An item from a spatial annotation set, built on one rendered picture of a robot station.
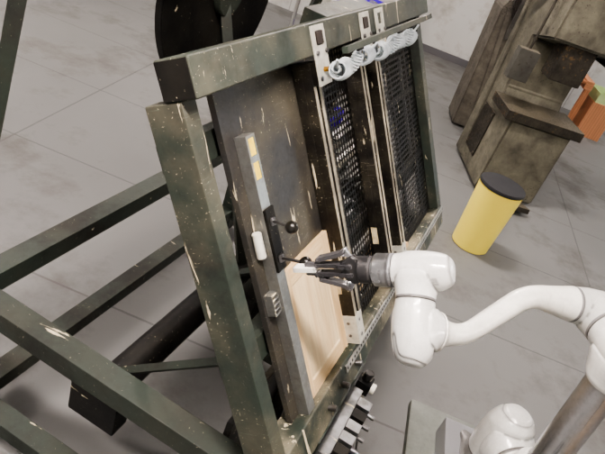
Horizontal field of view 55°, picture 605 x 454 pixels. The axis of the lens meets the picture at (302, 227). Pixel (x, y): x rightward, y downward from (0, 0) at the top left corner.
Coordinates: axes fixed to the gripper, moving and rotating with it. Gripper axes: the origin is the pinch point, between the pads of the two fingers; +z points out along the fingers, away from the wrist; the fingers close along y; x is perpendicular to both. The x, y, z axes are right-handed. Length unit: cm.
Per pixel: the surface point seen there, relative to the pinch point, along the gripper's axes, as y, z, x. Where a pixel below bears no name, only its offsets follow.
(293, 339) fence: 27.7, 12.5, 4.9
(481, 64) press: 37, 53, 636
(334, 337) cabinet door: 48, 15, 37
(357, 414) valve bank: 76, 7, 29
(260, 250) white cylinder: -4.9, 14.1, 0.8
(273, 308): 13.9, 13.9, 0.0
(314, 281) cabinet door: 20.9, 14.8, 30.5
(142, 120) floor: -4, 285, 272
